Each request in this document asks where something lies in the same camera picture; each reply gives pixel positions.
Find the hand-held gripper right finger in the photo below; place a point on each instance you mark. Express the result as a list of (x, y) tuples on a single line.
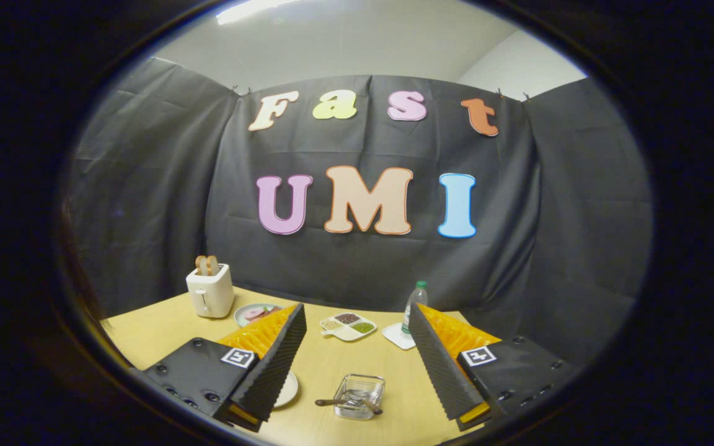
[(440, 371)]

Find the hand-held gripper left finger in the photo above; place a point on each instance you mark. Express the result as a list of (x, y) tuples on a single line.
[(270, 371)]

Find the round white plate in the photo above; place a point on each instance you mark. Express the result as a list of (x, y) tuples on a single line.
[(287, 390)]

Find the white square coaster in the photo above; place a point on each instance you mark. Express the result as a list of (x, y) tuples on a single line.
[(394, 338)]

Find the meat and vegetable food model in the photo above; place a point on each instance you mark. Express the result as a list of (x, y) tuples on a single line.
[(258, 313)]

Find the oval green rimmed plate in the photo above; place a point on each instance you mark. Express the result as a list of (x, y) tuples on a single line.
[(239, 316)]

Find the clear plastic water bottle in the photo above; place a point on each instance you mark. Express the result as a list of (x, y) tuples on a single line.
[(413, 310)]

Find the white divided condiment dish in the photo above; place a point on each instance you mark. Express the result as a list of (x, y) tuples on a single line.
[(348, 334)]

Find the white toaster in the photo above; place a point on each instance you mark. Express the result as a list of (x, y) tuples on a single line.
[(211, 292)]

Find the toast slice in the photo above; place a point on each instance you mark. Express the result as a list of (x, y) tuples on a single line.
[(214, 265), (201, 265)]

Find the black backdrop cloth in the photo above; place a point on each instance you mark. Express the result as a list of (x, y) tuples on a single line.
[(146, 186)]

